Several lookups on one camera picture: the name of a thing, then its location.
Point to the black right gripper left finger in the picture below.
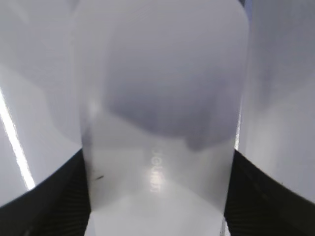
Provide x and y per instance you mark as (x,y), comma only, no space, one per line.
(59,206)

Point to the white board eraser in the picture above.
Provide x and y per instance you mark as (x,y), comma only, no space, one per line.
(159,86)

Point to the white board with grey frame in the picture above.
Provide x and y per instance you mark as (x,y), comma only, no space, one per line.
(40,127)

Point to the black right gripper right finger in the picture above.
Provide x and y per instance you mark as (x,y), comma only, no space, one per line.
(257,205)

